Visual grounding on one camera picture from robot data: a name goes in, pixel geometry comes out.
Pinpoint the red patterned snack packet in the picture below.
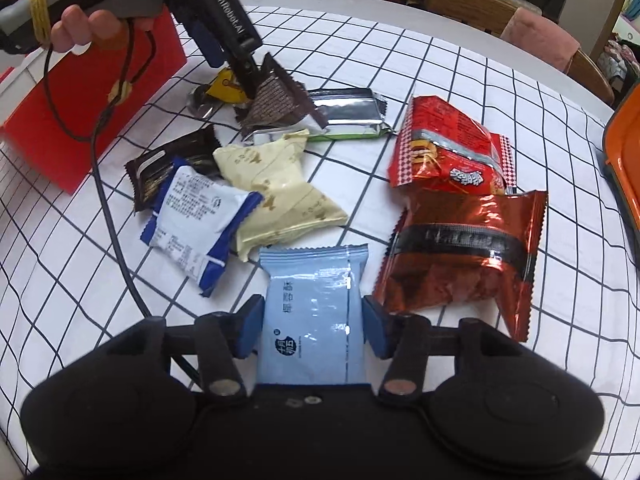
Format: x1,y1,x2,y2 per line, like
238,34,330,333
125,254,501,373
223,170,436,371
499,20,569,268
387,95,516,196

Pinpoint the wooden chair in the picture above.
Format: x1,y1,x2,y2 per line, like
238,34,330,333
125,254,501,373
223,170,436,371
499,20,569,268
425,0,616,106

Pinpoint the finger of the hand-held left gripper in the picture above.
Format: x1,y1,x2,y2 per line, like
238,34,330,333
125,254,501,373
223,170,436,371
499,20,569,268
187,10,228,68
222,42,266,106

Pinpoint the copper red foil snack packet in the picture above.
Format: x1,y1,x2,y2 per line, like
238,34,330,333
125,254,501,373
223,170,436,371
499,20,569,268
372,190,549,343

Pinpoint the yellow rubber band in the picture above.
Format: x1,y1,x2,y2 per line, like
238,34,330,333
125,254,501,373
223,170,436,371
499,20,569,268
27,0,53,46

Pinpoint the white and blue snack packet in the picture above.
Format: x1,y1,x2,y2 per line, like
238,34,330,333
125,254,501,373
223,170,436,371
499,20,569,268
140,157,265,297

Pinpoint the white grid tablecloth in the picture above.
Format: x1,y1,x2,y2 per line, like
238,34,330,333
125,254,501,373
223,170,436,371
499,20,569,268
0,2,640,476

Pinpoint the pile of clothes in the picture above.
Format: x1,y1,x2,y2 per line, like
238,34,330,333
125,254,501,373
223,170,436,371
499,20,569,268
595,35,640,106

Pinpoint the pink cloth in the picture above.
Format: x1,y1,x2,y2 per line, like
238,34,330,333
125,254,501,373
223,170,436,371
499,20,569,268
500,7,581,73

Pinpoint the dark wrist cord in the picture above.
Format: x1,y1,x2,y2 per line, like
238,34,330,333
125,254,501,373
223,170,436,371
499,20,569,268
42,17,157,142

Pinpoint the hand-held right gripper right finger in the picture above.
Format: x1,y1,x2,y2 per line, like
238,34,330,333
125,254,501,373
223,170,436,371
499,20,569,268
362,295,463,407

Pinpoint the black cable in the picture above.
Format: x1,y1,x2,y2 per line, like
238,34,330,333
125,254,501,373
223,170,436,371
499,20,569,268
90,130,201,391

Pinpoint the cream snack packet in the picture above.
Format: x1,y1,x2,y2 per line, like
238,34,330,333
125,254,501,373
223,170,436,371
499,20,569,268
212,129,349,262

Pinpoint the dark brown snack packet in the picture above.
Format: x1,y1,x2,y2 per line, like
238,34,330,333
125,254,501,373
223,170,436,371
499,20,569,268
125,125,223,213

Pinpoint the light blue snack packet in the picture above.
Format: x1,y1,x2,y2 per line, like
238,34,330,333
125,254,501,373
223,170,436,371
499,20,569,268
256,244,370,386

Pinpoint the white cardboard box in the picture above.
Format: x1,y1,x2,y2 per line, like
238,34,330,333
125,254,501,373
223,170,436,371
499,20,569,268
0,7,188,196

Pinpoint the silver and green snack packet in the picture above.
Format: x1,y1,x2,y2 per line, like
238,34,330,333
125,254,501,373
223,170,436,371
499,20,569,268
250,87,393,143

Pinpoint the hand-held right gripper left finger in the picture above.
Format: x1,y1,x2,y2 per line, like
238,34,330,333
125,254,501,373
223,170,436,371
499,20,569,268
165,294,266,408

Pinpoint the brown triangular snack packet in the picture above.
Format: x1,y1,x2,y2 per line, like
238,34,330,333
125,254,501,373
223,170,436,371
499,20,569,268
235,52,326,138

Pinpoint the person's left hand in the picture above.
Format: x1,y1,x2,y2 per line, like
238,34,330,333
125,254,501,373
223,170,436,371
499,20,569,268
50,4,157,54

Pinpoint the yellow snack packet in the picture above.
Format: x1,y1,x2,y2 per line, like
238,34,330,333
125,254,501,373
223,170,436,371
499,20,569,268
187,67,249,120

